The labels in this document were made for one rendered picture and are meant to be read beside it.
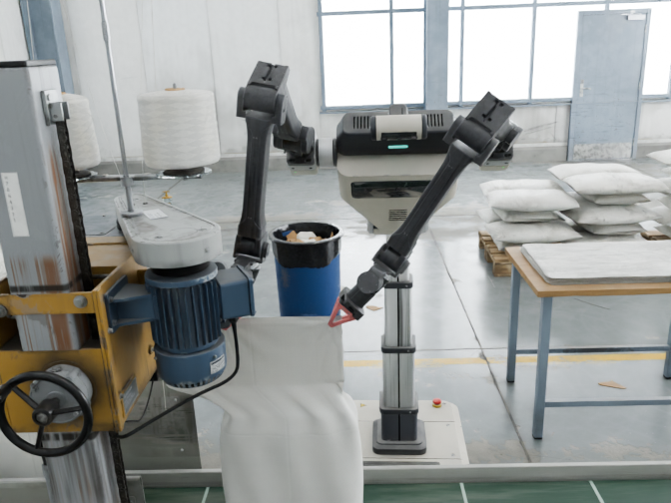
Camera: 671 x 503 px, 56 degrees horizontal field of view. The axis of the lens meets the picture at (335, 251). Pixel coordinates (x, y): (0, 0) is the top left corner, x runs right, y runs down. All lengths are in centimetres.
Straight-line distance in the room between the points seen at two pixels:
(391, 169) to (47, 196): 107
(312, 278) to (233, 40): 626
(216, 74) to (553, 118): 500
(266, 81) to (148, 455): 143
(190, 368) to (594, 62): 917
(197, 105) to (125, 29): 874
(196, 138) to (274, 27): 829
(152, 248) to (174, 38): 870
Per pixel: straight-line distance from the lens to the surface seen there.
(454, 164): 150
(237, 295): 136
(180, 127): 137
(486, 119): 150
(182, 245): 126
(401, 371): 243
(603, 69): 1017
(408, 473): 225
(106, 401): 140
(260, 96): 149
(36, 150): 126
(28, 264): 133
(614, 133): 1034
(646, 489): 238
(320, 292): 395
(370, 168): 198
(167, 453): 240
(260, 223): 160
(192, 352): 137
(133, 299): 134
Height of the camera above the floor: 176
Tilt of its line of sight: 18 degrees down
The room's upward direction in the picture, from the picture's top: 2 degrees counter-clockwise
